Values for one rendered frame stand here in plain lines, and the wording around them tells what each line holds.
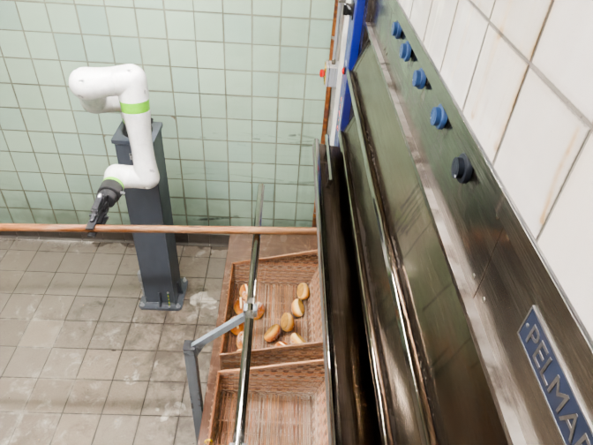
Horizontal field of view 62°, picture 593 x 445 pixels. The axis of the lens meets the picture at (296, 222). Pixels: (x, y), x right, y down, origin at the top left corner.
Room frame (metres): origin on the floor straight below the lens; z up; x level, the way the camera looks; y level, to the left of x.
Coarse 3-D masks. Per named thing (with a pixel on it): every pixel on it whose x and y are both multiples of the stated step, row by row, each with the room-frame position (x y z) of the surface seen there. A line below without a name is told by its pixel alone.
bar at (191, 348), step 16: (256, 208) 1.63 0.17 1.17; (256, 224) 1.52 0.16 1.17; (256, 240) 1.42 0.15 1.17; (256, 256) 1.34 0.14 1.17; (256, 272) 1.26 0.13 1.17; (256, 288) 1.19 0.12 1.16; (256, 304) 1.11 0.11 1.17; (240, 320) 1.08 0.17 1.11; (208, 336) 1.08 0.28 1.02; (192, 352) 1.06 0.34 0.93; (192, 368) 1.06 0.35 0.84; (240, 368) 0.86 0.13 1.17; (192, 384) 1.06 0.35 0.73; (240, 384) 0.80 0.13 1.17; (192, 400) 1.06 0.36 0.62; (240, 400) 0.75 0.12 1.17; (192, 416) 1.06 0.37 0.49; (240, 416) 0.70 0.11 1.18; (240, 432) 0.66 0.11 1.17
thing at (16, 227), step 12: (0, 228) 1.38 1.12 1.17; (12, 228) 1.39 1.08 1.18; (24, 228) 1.39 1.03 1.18; (36, 228) 1.40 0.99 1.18; (48, 228) 1.40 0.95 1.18; (60, 228) 1.40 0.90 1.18; (72, 228) 1.41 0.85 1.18; (84, 228) 1.41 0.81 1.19; (96, 228) 1.41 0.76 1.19; (108, 228) 1.42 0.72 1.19; (120, 228) 1.42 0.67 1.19; (132, 228) 1.42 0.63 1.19; (144, 228) 1.43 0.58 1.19; (156, 228) 1.43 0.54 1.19; (168, 228) 1.43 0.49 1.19; (180, 228) 1.44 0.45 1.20; (192, 228) 1.44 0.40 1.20; (204, 228) 1.45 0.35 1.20; (216, 228) 1.45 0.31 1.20; (228, 228) 1.45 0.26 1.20; (240, 228) 1.46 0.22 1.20; (252, 228) 1.46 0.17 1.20; (264, 228) 1.47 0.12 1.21; (276, 228) 1.47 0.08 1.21; (288, 228) 1.47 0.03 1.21; (300, 228) 1.48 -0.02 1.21; (312, 228) 1.48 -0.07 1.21
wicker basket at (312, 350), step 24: (240, 264) 1.74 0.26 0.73; (264, 264) 1.75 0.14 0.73; (288, 264) 1.76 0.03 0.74; (312, 264) 1.76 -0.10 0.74; (264, 288) 1.72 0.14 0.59; (288, 288) 1.73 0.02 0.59; (312, 288) 1.69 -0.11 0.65; (264, 312) 1.57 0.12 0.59; (288, 312) 1.58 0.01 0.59; (312, 312) 1.56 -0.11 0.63; (288, 336) 1.43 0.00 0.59; (312, 336) 1.42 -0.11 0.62; (240, 360) 1.21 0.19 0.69; (264, 360) 1.21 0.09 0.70; (288, 360) 1.22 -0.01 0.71
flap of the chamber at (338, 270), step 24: (312, 144) 1.79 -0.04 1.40; (336, 168) 1.63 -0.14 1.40; (336, 192) 1.46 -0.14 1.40; (336, 216) 1.32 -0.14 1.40; (336, 240) 1.20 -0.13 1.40; (336, 264) 1.09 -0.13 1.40; (336, 288) 0.99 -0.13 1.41; (336, 312) 0.90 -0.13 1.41; (360, 312) 0.91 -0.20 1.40; (336, 336) 0.81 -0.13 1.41; (360, 336) 0.83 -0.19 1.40; (336, 360) 0.74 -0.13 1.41; (360, 360) 0.75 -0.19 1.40; (360, 384) 0.68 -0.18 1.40; (360, 408) 0.62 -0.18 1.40; (360, 432) 0.56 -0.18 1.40
